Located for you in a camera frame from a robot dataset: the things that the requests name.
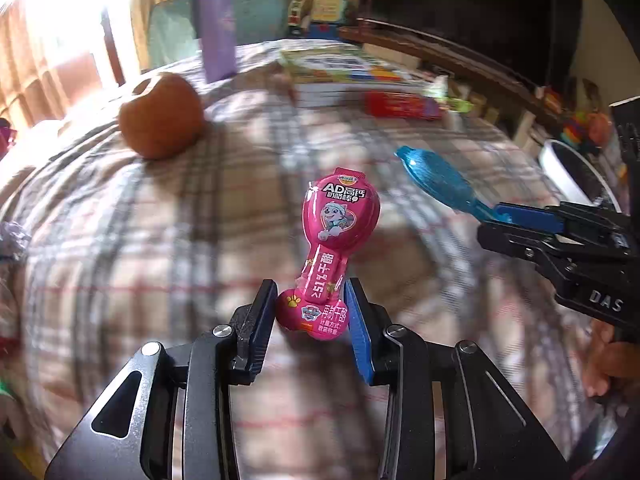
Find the black flat television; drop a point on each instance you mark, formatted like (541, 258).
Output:
(535, 39)

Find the plaid checked table cloth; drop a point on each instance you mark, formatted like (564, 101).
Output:
(125, 251)

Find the teal cloth covered furniture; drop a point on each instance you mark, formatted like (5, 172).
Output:
(174, 25)

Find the white tv cabinet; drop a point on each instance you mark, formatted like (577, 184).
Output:
(487, 80)

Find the red pencil case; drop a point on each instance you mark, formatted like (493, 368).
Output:
(401, 105)

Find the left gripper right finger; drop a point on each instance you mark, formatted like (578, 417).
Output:
(367, 323)

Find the stack of children books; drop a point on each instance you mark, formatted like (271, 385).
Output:
(338, 74)

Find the rainbow stacking ring toy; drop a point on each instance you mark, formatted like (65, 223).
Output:
(575, 130)

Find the blue lollipop wrapper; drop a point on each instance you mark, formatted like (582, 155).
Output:
(437, 178)

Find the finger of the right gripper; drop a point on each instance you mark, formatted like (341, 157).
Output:
(533, 245)
(520, 214)

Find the right hand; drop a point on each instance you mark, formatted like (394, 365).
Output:
(607, 359)

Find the purple water bottle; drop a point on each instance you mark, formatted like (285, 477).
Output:
(214, 28)

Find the white round trash bin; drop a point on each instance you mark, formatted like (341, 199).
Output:
(577, 180)

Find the pink lollipop wrapper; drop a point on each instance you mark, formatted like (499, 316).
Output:
(340, 212)

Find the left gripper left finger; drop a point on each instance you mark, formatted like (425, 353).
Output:
(252, 325)

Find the orange round fruit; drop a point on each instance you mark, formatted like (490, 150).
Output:
(162, 117)

